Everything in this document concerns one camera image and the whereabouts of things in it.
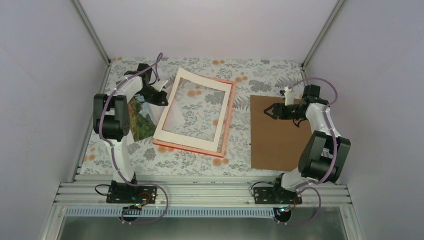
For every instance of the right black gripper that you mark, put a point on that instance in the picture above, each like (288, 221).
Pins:
(277, 106)

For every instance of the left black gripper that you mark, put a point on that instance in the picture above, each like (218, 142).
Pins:
(158, 101)

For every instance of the white mat board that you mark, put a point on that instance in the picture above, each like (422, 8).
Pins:
(169, 109)

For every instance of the landscape photo print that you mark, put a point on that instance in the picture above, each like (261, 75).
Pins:
(141, 125)

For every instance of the red picture frame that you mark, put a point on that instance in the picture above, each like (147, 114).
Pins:
(226, 123)

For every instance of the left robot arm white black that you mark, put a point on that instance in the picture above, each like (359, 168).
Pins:
(112, 122)

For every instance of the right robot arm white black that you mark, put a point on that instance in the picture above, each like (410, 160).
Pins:
(325, 153)

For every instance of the brown backing board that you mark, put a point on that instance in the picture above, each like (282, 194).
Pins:
(276, 144)

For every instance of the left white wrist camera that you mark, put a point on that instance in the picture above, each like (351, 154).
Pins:
(160, 85)

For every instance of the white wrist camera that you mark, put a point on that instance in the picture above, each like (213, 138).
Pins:
(289, 96)
(160, 85)

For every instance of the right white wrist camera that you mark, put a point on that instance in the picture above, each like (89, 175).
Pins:
(289, 96)

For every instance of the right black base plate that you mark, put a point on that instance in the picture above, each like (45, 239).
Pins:
(267, 195)

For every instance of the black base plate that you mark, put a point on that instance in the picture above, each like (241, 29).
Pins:
(267, 195)
(124, 194)

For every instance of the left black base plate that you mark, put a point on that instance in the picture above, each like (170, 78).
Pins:
(124, 194)

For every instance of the aluminium rail base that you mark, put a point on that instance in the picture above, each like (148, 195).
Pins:
(196, 191)

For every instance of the grey slotted cable duct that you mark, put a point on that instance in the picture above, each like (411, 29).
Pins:
(172, 212)

